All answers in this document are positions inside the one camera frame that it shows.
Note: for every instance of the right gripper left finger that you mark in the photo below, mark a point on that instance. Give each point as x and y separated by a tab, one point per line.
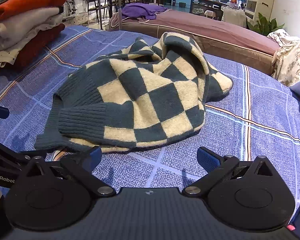
81	165

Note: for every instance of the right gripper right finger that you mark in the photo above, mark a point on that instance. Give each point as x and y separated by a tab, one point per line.
218	168

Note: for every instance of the green cream checkered sweater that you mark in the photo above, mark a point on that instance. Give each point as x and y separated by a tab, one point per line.
144	96

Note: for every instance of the cream dotted folded garment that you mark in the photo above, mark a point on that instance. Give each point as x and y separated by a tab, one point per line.
5	53

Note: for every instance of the blue plaid bedsheet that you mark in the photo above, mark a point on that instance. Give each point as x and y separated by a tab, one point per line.
260	116

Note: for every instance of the dark red folded garment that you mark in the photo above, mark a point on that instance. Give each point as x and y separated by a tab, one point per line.
35	47

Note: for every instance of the beige folded sweater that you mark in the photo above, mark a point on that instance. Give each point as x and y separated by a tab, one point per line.
21	26

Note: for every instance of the floral cream duvet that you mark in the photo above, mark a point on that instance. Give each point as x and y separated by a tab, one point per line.
286	60

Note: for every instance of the orange folded sweater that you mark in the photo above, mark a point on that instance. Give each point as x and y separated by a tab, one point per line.
27	1

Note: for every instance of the green potted plant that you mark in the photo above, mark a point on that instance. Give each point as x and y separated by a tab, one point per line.
263	26

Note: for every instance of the purple garment on bed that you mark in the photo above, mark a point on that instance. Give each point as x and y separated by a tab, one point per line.
142	10

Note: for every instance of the dark dining table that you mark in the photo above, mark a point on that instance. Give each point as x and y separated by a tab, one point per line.
113	7

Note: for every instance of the cream drawer cabinet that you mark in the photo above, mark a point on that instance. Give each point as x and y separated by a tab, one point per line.
255	7

